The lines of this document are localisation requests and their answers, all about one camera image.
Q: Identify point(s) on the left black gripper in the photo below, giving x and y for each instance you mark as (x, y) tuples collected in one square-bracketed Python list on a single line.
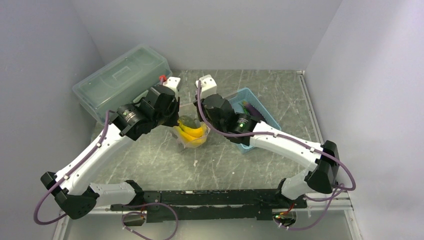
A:
[(175, 105)]

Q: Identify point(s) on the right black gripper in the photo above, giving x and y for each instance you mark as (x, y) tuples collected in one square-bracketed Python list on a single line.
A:
[(196, 103)]

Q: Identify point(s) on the green netted melon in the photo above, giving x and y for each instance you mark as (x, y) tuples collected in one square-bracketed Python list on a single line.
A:
[(188, 122)]

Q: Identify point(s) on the light blue plastic basket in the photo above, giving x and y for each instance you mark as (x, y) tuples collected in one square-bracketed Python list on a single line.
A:
[(246, 95)]

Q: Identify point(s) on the clear zip top bag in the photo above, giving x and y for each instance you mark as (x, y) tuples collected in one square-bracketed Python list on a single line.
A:
[(190, 110)]

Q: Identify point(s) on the yellow banana bunch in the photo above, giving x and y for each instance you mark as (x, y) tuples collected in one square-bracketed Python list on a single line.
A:
[(189, 137)]

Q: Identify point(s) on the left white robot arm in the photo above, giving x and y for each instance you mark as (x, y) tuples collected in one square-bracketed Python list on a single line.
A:
[(73, 188)]

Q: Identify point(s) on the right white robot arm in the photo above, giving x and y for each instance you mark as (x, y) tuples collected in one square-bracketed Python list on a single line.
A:
[(318, 160)]

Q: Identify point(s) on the green chili pepper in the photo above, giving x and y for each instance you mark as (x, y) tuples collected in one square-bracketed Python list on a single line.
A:
[(243, 107)]

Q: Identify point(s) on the dark purple eggplant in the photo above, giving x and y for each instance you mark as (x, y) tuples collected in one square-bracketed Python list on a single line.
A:
[(253, 111)]

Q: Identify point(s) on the clear green storage box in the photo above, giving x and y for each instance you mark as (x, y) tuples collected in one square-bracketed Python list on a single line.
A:
[(121, 81)]

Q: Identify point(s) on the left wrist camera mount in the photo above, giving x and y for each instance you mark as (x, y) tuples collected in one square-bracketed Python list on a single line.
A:
[(158, 97)]

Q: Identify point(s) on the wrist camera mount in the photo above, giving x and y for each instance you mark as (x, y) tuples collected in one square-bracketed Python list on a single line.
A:
[(158, 97), (206, 85)]

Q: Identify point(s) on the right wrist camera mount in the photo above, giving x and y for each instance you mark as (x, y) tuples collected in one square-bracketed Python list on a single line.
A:
[(206, 85)]

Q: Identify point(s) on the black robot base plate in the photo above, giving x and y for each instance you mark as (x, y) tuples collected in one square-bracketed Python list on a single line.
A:
[(259, 204)]

